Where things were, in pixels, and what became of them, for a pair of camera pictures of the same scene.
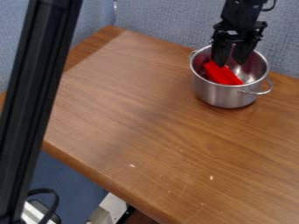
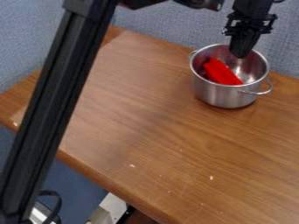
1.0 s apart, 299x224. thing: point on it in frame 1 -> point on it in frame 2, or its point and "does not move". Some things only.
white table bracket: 110,211 does not move
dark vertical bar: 40,80 -> 52,110
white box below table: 32,215 does not move
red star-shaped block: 221,73 does not move
